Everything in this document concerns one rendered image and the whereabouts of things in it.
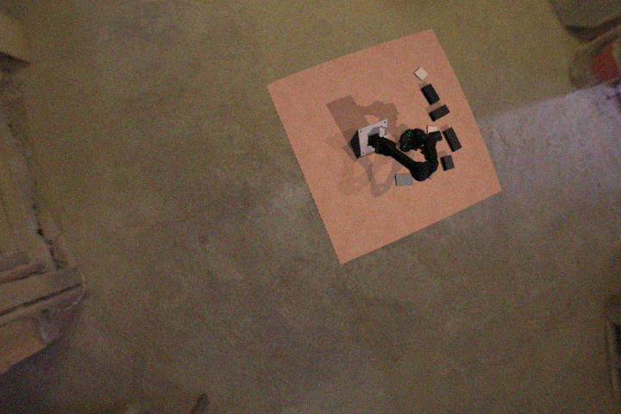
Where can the dark grey controller unit with green switches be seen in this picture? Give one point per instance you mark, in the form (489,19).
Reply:
(404,148)

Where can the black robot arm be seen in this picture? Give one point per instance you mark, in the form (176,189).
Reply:
(420,171)

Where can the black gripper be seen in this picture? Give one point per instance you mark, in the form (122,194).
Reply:
(411,143)

